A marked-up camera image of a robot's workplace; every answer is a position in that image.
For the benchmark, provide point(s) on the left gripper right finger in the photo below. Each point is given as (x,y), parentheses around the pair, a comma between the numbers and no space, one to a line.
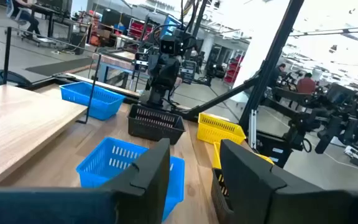
(259,193)

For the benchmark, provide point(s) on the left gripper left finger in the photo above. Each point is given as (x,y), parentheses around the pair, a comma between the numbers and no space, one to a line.
(141,193)

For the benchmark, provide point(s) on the blue plastic slotted basket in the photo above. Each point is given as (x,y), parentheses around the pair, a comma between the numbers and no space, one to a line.
(104,165)
(73,96)

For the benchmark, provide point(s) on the yellow plastic slotted basket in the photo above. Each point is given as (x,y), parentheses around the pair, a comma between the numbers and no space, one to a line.
(216,137)
(216,158)

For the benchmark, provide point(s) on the black plastic slotted basket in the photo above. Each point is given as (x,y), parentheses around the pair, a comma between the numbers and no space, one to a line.
(154,133)
(216,202)

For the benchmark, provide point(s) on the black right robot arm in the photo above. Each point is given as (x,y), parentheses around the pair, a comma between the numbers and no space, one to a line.
(157,98)

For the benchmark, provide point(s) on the black background robot arm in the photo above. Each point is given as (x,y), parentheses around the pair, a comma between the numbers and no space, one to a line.
(337,121)
(303,124)

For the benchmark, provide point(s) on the black box with white labels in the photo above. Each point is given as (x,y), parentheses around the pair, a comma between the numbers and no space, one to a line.
(141,62)
(187,72)

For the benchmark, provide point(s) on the black control box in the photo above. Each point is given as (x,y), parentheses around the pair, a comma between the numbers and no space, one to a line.
(272,149)

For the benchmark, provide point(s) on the blue box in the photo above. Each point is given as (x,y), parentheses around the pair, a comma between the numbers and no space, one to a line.
(171,26)

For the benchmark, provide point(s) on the red bin rack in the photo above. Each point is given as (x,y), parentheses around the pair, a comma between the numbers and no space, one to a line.
(138,28)
(232,73)

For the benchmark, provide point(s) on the wooden workbench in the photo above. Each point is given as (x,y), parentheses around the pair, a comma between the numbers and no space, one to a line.
(113,60)

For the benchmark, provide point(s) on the black floor mat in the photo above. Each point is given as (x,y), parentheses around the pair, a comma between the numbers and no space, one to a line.
(57,67)

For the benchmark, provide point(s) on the person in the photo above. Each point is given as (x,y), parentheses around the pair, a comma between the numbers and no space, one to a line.
(306,85)
(31,21)
(280,73)

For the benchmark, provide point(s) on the black desk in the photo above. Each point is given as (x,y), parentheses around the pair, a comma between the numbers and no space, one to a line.
(50,14)

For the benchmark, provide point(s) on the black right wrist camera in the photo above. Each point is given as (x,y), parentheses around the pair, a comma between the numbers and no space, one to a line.
(169,46)

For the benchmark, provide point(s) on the black aluminium rig frame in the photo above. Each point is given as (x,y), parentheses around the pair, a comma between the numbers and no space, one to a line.
(277,49)

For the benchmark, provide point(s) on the wooden shelf with black frame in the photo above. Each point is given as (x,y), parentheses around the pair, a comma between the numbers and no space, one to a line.
(17,124)

